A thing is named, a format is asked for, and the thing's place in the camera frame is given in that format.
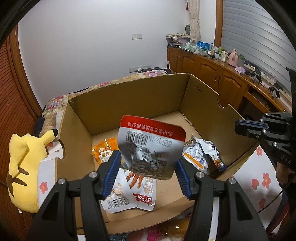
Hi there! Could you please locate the red-brown louvered wardrobe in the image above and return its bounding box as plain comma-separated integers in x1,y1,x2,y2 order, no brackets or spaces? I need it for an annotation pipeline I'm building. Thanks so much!
1,27,41,240

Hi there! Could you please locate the white wall switch plate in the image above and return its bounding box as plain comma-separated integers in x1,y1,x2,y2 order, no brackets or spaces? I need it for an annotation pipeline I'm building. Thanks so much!
132,34,142,40

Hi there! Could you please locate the silver blue-edge foil pouch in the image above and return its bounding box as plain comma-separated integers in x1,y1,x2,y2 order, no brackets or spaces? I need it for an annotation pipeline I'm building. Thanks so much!
208,144,227,172

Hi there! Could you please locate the pink bottle on sideboard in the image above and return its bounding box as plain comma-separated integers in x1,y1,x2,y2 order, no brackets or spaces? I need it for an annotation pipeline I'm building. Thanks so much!
228,49,238,67

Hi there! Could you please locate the silver orange-strip foil pouch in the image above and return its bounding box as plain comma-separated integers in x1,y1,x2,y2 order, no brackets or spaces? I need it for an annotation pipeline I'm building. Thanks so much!
182,135,218,175

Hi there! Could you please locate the folded fabric pile on sideboard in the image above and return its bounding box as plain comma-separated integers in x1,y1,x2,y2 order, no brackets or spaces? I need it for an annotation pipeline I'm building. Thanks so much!
166,33,191,46

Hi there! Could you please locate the blue box on sideboard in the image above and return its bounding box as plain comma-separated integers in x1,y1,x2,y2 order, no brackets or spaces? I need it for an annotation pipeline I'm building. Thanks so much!
197,41,210,52

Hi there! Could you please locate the wooden sideboard cabinet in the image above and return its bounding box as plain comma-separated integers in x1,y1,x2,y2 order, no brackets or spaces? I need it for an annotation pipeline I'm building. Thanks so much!
167,46,292,119

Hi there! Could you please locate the silver red-top snack pouch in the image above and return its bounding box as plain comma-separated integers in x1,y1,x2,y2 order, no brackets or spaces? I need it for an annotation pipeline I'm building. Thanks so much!
117,115,186,180

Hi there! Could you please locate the pink chicken snack pouch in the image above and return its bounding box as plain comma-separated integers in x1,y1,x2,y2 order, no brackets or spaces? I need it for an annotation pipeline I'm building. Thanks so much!
140,218,189,240

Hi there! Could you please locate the brown cardboard box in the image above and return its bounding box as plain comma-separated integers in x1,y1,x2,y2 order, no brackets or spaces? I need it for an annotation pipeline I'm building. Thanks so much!
56,72,260,235

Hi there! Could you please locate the person's right hand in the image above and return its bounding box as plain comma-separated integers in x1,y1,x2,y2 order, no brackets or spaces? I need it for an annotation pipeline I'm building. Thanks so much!
276,162,295,186

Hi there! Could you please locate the beige window curtain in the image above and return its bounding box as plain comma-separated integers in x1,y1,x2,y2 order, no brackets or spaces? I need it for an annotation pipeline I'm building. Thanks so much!
187,0,201,43

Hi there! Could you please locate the large silver red snack bag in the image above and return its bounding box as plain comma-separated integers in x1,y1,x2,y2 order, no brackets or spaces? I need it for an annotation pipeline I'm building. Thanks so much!
125,170,157,211

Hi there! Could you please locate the yellow pikachu plush toy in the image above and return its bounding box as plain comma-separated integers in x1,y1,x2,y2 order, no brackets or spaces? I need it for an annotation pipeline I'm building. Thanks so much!
6,129,58,213

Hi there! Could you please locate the grey window blind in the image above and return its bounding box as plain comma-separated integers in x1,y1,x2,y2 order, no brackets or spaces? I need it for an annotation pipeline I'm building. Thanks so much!
221,1,295,90

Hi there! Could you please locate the orange white chicken-feet pouch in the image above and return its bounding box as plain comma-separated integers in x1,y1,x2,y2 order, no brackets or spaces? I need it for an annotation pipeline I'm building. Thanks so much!
92,137,139,214

